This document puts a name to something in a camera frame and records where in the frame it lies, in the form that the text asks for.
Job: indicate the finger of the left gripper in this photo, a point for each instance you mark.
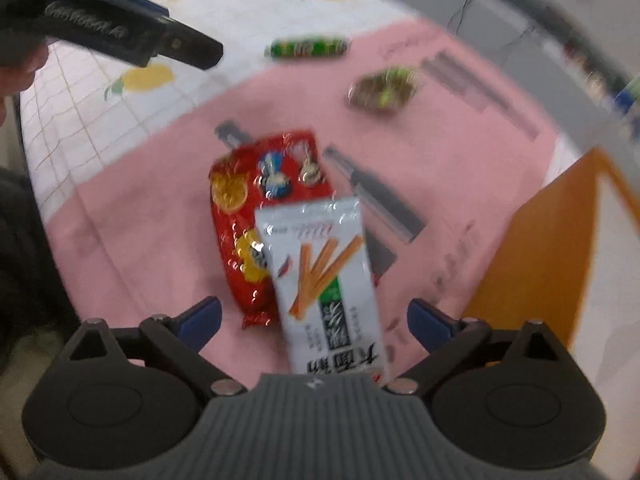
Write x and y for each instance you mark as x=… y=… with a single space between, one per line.
x=187 y=45

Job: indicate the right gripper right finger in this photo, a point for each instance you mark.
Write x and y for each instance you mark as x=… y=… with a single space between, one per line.
x=510 y=398

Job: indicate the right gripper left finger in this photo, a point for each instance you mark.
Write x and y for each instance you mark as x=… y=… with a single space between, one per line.
x=117 y=397

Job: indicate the green sausage snack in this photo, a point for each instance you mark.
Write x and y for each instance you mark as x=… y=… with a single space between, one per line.
x=307 y=47

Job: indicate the green pea snack packet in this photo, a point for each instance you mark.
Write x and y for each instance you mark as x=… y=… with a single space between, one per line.
x=384 y=91

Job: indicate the white stick snack packet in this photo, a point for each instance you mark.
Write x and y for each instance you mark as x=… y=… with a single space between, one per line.
x=319 y=266

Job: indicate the person left hand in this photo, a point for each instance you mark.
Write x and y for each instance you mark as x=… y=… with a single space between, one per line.
x=15 y=79

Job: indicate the white lemon grid tablecloth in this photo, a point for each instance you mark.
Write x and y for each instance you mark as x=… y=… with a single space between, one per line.
x=120 y=71

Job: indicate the orange cardboard box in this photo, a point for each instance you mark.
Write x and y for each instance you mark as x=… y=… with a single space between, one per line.
x=570 y=258

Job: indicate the pink restaurant placemat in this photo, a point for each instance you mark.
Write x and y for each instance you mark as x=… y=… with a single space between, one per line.
x=173 y=221

